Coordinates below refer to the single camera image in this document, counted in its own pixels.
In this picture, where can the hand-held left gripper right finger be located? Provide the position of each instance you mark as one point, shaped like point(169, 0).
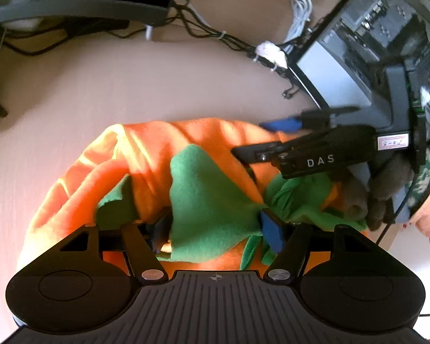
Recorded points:
point(272, 231)

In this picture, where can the person's right hand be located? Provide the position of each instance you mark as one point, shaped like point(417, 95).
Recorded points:
point(383, 186)

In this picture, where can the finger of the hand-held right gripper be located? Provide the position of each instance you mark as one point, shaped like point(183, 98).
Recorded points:
point(252, 153)
point(281, 124)

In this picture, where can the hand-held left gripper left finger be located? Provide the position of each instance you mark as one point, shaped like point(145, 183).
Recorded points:
point(161, 233)

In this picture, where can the orange and green garment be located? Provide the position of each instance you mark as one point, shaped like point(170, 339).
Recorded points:
point(147, 143)

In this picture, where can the white crumpled wad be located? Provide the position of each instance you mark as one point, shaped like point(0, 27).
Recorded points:
point(270, 53)

